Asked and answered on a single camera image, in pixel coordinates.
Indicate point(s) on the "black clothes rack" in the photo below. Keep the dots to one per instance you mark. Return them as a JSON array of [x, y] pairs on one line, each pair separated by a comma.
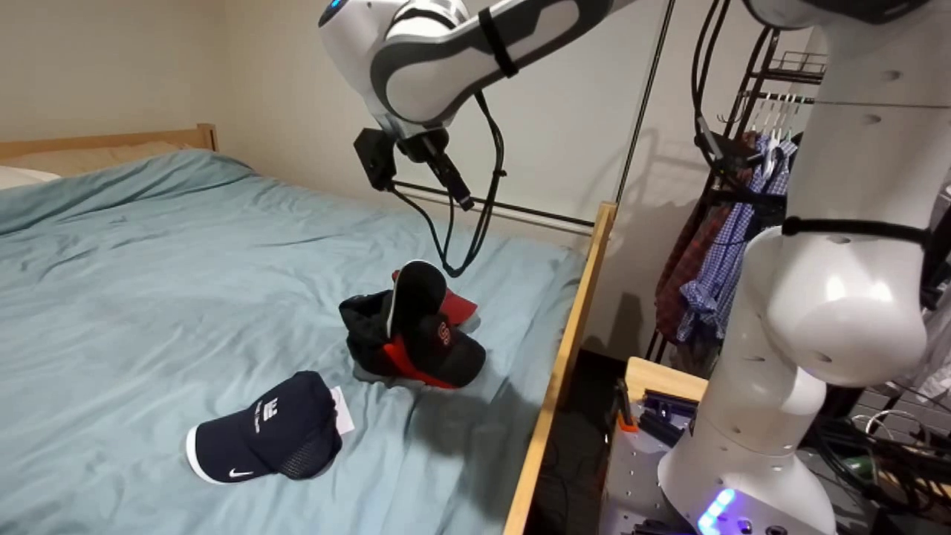
[[750, 82]]

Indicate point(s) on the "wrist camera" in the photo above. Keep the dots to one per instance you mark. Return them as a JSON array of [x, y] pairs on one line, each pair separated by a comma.
[[374, 156]]

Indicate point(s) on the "teal bed sheet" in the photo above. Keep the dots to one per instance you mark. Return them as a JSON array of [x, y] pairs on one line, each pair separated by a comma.
[[186, 297]]

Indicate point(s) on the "cap with red brim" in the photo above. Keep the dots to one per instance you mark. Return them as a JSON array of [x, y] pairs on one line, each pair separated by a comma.
[[459, 305]]

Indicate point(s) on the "thin black pole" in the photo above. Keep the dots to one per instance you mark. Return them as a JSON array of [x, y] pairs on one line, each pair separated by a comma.
[[645, 96]]

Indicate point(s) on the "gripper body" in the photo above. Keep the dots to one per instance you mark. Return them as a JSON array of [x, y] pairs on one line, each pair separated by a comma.
[[429, 145]]

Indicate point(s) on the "navy cap with white logo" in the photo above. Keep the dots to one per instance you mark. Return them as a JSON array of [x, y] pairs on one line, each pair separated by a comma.
[[275, 435]]

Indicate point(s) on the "black cap with orange logo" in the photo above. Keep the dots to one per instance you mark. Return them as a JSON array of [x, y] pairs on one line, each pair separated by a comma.
[[446, 349]]

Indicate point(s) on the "red plaid shirt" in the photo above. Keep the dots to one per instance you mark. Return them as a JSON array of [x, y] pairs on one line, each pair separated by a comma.
[[687, 260]]

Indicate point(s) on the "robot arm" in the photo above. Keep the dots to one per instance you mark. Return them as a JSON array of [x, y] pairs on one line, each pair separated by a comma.
[[832, 312]]

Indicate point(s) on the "white pillow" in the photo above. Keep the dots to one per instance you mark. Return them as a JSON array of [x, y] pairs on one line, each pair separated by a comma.
[[22, 177]]

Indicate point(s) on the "black clamp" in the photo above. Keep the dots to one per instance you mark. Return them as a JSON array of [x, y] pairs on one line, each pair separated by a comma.
[[665, 416]]

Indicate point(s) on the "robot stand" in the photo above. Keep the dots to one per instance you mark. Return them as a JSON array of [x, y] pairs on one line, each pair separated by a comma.
[[639, 475]]

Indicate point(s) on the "wooden bed frame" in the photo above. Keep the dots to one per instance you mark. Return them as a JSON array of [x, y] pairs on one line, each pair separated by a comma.
[[565, 371]]

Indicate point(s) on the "white paper tag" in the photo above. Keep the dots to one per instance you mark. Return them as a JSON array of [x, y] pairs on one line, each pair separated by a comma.
[[342, 412]]

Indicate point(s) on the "plain black cap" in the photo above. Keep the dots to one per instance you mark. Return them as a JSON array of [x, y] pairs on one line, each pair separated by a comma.
[[365, 327]]

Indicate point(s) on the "row of white hangers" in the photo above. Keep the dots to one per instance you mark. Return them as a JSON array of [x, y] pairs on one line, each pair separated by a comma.
[[773, 119]]

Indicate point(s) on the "blue checked shirt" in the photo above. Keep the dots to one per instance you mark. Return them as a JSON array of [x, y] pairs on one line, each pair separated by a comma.
[[724, 253]]

